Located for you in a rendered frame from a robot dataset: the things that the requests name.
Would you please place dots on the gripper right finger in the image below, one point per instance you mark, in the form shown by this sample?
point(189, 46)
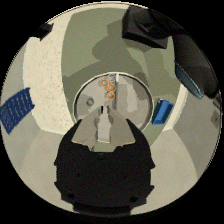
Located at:
point(124, 133)

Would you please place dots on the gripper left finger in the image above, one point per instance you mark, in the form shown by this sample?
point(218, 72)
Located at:
point(81, 133)

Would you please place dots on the blue crate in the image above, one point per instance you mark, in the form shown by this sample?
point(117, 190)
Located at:
point(163, 114)

